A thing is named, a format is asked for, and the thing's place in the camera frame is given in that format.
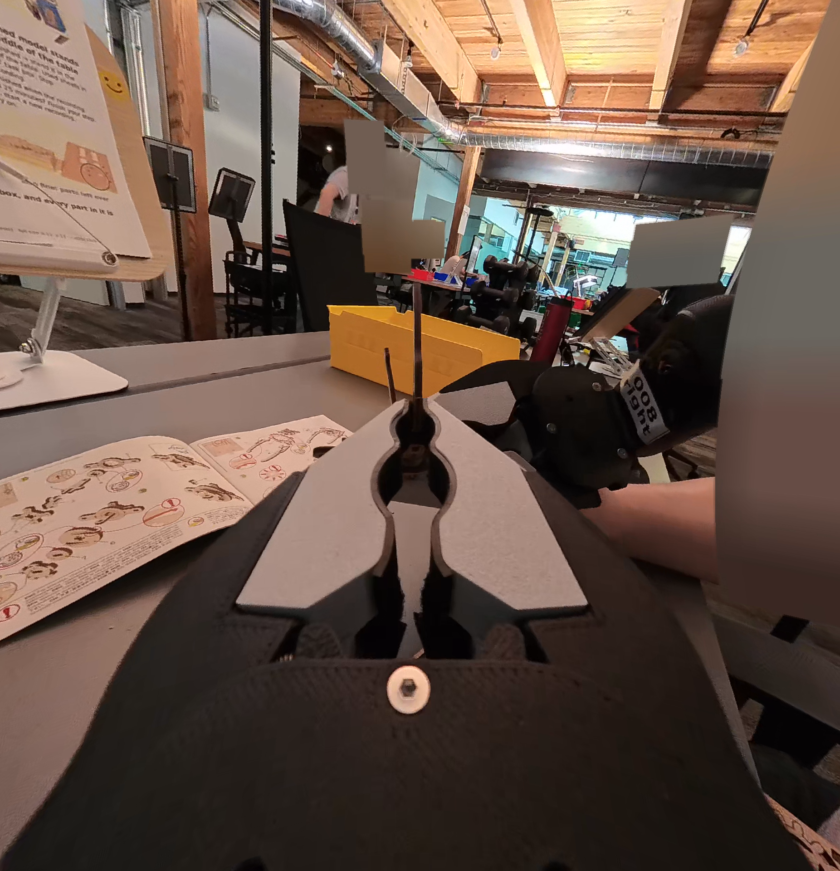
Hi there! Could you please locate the laser cut wooden sheet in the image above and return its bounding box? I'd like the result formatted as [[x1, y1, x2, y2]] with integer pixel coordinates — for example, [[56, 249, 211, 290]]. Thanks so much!
[[763, 793, 840, 871]]

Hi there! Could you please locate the dark red bottle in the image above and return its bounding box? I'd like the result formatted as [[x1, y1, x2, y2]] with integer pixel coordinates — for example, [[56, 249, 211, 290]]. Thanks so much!
[[527, 294, 576, 366]]

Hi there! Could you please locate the light wooden backing board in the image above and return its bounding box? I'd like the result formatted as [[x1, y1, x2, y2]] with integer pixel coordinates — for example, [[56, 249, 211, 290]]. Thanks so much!
[[85, 26, 172, 281]]

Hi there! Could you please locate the tan board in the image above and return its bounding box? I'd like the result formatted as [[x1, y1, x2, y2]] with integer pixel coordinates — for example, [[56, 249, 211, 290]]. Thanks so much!
[[578, 287, 662, 343]]

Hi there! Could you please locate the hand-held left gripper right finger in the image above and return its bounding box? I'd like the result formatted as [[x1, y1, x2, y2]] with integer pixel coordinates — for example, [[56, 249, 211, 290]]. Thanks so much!
[[429, 399, 589, 611]]

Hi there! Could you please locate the white tablet stand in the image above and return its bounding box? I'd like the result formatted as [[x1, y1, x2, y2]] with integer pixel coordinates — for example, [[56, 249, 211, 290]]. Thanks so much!
[[0, 278, 130, 414]]

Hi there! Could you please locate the black dumbbell rack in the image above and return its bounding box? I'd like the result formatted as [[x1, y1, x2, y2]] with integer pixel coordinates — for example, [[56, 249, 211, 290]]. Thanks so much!
[[454, 253, 540, 338]]

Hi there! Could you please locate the black vertical pole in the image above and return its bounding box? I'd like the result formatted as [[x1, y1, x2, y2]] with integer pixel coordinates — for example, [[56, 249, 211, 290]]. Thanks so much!
[[259, 0, 276, 336]]

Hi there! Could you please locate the silver ventilation duct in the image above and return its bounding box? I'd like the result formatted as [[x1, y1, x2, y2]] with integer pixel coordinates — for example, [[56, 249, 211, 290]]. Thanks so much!
[[284, 0, 781, 167]]

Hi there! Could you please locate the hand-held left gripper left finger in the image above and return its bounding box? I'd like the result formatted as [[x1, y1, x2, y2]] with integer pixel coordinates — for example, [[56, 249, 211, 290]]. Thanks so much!
[[235, 400, 411, 611]]

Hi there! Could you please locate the illustrated instruction booklet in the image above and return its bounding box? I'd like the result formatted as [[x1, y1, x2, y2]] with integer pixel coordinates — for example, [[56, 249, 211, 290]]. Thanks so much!
[[0, 414, 354, 650]]

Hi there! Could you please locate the printed instruction sign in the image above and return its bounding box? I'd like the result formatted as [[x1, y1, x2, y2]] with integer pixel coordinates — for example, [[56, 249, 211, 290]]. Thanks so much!
[[0, 0, 153, 274]]

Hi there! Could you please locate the person's right forearm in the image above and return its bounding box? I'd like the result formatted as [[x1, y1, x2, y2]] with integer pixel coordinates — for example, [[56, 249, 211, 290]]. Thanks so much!
[[582, 476, 719, 583]]

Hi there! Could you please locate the wooden support post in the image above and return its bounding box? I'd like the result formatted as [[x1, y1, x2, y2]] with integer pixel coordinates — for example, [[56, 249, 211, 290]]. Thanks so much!
[[151, 0, 218, 341]]

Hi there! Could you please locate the yellow plastic bin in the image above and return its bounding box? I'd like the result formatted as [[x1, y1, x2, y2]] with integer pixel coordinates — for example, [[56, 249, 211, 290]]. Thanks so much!
[[327, 304, 522, 397]]

